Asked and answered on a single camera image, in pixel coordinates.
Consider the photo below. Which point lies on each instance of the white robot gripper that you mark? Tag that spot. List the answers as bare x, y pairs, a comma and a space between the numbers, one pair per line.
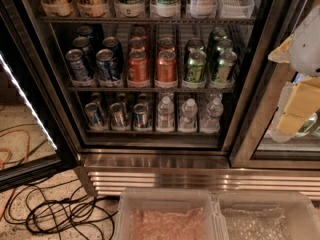
307, 47

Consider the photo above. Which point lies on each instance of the blue silver redbull can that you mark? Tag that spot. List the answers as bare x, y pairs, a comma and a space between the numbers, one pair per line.
141, 116

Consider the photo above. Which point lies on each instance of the green soda can front right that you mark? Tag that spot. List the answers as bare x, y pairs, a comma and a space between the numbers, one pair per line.
223, 70

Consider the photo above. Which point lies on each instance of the green soda can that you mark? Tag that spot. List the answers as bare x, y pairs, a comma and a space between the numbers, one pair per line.
195, 66
223, 70

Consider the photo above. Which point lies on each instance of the empty white shelf basket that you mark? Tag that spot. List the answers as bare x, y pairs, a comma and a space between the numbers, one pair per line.
237, 9

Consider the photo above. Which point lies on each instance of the green soda can front left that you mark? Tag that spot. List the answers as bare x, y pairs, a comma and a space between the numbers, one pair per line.
195, 66

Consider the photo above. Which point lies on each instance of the orange soda can front right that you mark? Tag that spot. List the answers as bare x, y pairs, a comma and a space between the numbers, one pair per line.
166, 66

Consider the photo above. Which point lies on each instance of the orange soda can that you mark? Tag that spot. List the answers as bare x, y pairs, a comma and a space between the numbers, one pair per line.
138, 66
166, 66

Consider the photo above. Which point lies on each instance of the orange soda can front left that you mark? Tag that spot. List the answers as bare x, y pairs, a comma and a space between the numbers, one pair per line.
138, 66

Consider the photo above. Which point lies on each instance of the redbull can front middle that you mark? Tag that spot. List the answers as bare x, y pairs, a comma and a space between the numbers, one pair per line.
118, 116

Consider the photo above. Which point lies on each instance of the blue pepsi can front right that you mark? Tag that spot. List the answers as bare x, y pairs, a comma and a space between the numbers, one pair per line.
108, 65

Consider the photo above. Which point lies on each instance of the blue pepsi can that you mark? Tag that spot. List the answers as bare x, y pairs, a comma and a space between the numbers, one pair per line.
78, 66
108, 65

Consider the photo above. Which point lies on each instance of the redbull can front left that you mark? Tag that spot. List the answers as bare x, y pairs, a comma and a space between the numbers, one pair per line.
93, 115

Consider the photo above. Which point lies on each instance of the steel fridge base grille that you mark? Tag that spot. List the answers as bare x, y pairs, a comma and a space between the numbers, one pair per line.
109, 174

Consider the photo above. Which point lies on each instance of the blue pepsi can front left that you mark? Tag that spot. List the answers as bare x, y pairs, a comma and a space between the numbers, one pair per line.
78, 66

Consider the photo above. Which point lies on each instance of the open glass fridge door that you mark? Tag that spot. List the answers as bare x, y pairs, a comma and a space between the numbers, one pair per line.
29, 103

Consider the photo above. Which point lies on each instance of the water bottle front right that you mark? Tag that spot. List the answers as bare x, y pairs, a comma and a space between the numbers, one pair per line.
213, 112

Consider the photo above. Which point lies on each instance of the water bottle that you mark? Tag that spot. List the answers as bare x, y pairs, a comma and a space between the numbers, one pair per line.
213, 112
188, 115
165, 115

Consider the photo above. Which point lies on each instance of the water bottle front middle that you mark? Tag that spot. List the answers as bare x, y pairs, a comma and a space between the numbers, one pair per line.
188, 115

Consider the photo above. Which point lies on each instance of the water bottle front left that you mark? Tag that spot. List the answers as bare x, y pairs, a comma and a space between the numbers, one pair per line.
165, 115

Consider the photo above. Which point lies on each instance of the right clear plastic bin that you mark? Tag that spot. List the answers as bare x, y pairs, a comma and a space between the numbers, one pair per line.
265, 215

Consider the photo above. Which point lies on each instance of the clear plastic bin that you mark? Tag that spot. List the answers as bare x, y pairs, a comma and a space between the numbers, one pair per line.
265, 215
166, 214

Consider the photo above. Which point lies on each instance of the left clear plastic bin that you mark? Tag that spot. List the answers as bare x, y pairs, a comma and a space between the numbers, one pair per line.
166, 214

